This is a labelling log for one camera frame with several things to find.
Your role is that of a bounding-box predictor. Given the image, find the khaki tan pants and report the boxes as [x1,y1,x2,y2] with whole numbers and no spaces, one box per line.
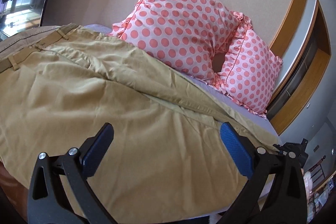
[1,24,278,223]

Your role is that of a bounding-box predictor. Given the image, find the wooden chair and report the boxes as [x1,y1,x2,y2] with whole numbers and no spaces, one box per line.
[305,155,326,189]

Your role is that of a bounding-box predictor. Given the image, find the lavender bed sheet mattress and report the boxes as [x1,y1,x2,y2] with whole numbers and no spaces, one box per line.
[83,23,283,219]

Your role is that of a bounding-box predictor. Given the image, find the right pink polka-dot pillow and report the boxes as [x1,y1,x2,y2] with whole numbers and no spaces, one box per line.
[213,12,282,118]

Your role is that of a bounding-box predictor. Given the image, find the pink polka-dot pillow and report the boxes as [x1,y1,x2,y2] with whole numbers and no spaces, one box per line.
[213,12,282,118]
[110,0,251,84]

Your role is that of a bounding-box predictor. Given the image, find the left pink polka-dot pillow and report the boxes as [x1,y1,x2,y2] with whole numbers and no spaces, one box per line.
[110,0,251,84]

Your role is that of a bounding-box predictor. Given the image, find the wooden door frame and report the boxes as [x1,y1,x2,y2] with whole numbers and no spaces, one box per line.
[270,0,335,138]

